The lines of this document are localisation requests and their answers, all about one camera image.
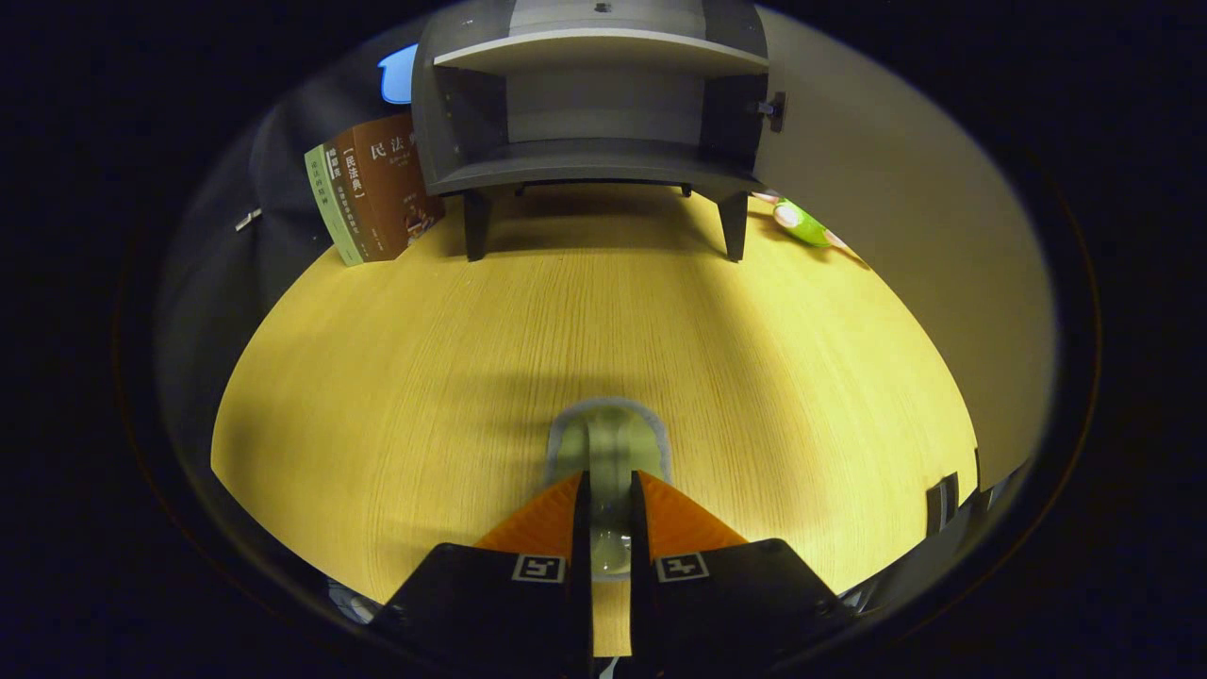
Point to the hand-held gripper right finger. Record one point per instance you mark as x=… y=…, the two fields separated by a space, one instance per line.
x=641 y=604

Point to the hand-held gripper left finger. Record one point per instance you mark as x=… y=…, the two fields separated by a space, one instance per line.
x=581 y=604

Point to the translucent green cup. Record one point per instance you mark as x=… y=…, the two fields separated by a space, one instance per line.
x=608 y=443

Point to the green and white toy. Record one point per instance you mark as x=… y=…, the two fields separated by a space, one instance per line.
x=801 y=224

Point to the grey cabinet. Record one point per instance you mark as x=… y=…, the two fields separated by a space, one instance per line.
x=585 y=160

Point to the thick brown book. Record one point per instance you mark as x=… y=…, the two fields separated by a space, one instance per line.
x=387 y=189

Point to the thin brown book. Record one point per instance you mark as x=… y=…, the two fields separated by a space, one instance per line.
x=339 y=184

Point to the silver clip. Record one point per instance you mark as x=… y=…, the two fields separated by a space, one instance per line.
x=248 y=219

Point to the black backdrop cloth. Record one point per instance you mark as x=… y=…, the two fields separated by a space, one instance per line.
x=273 y=170

